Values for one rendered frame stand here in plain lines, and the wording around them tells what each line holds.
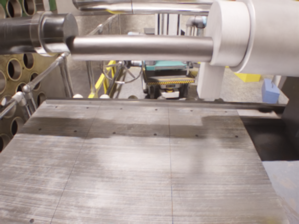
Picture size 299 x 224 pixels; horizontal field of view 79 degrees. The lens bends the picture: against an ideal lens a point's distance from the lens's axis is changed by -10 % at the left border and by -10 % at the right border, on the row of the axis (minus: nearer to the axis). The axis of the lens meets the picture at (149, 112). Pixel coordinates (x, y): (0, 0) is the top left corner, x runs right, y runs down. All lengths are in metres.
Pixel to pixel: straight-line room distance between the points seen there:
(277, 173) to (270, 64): 0.45
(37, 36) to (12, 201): 0.53
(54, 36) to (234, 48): 0.53
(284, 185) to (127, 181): 0.58
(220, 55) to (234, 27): 0.09
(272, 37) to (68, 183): 0.76
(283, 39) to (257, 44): 0.07
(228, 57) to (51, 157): 0.71
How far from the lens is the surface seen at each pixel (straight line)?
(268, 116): 1.12
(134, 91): 3.08
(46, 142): 0.92
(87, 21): 8.95
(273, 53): 0.63
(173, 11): 0.94
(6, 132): 2.38
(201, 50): 0.64
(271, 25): 0.62
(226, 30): 0.58
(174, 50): 0.63
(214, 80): 0.79
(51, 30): 0.68
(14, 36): 0.75
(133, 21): 8.52
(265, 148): 1.00
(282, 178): 0.91
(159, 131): 0.86
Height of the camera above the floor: 1.49
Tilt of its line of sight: 35 degrees down
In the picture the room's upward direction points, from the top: straight up
